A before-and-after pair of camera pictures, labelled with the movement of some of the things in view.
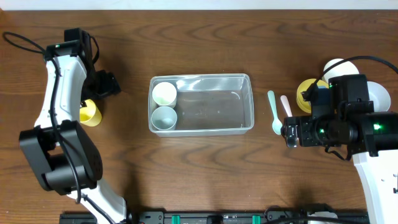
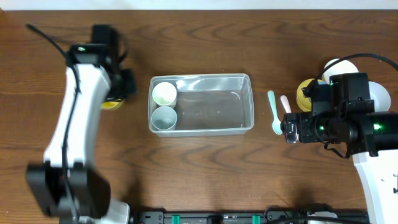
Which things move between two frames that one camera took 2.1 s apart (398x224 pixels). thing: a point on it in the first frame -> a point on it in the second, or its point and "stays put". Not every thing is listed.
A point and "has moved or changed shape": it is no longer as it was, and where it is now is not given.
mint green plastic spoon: x=277 y=125 stays put
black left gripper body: x=109 y=84 -> x=126 y=84
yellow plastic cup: x=90 y=115 has moved or changed shape
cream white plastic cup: x=164 y=94 stays put
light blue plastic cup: x=163 y=118 stays put
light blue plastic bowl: x=379 y=96 stays put
